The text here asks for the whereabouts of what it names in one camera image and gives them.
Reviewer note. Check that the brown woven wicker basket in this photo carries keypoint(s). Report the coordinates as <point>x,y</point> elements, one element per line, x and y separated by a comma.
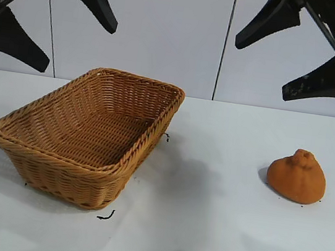
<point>92,127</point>

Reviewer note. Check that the orange knobbed toy fruit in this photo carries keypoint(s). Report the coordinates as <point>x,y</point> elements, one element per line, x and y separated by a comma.
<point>297,181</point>

